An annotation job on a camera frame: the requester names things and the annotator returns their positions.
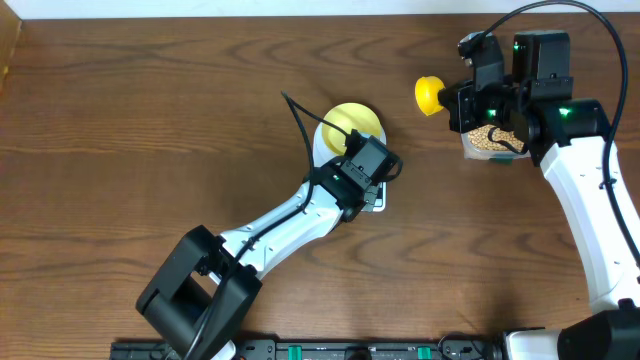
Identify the yellow measuring scoop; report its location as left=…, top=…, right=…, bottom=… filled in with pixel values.
left=414, top=76, right=445, bottom=116

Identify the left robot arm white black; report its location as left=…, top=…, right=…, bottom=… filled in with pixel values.
left=136, top=132, right=402, bottom=359

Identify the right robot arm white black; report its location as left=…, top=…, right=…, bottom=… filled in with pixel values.
left=437, top=30, right=639, bottom=359

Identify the white digital kitchen scale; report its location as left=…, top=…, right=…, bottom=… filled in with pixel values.
left=312, top=124, right=387, bottom=212

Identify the yellow bowl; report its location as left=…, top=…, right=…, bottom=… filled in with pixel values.
left=319, top=102, right=386, bottom=155

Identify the clear container of soybeans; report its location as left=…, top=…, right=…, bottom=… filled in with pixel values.
left=461, top=125, right=530, bottom=162

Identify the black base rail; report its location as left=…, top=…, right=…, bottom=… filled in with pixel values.
left=109, top=338, right=506, bottom=360

